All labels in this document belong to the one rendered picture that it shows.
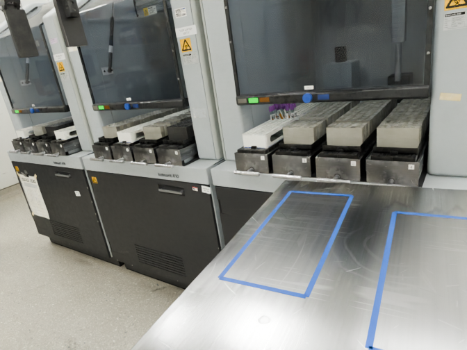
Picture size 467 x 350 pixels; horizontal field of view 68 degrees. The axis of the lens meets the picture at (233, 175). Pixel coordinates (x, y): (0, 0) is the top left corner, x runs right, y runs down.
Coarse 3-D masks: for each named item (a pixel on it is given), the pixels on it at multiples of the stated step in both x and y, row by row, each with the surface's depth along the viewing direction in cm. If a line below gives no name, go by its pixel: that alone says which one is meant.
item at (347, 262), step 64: (320, 192) 79; (384, 192) 75; (448, 192) 71; (256, 256) 59; (320, 256) 56; (384, 256) 54; (448, 256) 52; (192, 320) 47; (256, 320) 45; (320, 320) 44; (384, 320) 42; (448, 320) 41
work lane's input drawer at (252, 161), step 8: (240, 152) 123; (248, 152) 121; (256, 152) 119; (264, 152) 118; (272, 152) 120; (240, 160) 124; (248, 160) 122; (256, 160) 120; (264, 160) 118; (240, 168) 125; (248, 168) 123; (256, 168) 121; (264, 168) 119
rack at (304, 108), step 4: (300, 104) 164; (304, 104) 162; (308, 104) 161; (312, 104) 160; (316, 104) 159; (320, 104) 159; (296, 108) 155; (300, 108) 154; (304, 108) 153; (308, 108) 152; (312, 108) 151; (300, 112) 145; (304, 112) 145; (300, 116) 143
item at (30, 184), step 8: (24, 176) 228; (32, 176) 222; (24, 184) 233; (32, 184) 226; (32, 192) 231; (40, 192) 223; (32, 200) 235; (40, 200) 228; (32, 208) 240; (40, 208) 233; (40, 216) 237; (48, 216) 230
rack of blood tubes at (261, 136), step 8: (272, 120) 139; (280, 120) 137; (288, 120) 135; (256, 128) 129; (264, 128) 128; (272, 128) 126; (280, 128) 127; (248, 136) 123; (256, 136) 121; (264, 136) 119; (272, 136) 138; (280, 136) 128; (248, 144) 124; (256, 144) 122; (264, 144) 120
